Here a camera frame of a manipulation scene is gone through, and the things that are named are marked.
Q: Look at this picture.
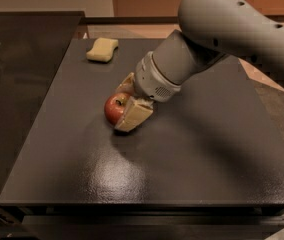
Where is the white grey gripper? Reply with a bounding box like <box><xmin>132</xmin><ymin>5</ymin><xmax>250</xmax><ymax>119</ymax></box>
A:
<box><xmin>115</xmin><ymin>51</ymin><xmax>181</xmax><ymax>132</ymax></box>

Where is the red apple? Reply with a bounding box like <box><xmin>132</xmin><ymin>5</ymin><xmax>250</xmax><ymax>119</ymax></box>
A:
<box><xmin>104</xmin><ymin>92</ymin><xmax>130</xmax><ymax>125</ymax></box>

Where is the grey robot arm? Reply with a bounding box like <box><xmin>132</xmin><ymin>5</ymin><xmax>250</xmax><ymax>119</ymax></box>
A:
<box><xmin>115</xmin><ymin>0</ymin><xmax>284</xmax><ymax>132</ymax></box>

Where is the yellow sponge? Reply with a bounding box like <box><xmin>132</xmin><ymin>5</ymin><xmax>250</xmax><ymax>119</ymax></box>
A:
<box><xmin>86</xmin><ymin>38</ymin><xmax>119</xmax><ymax>63</ymax></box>

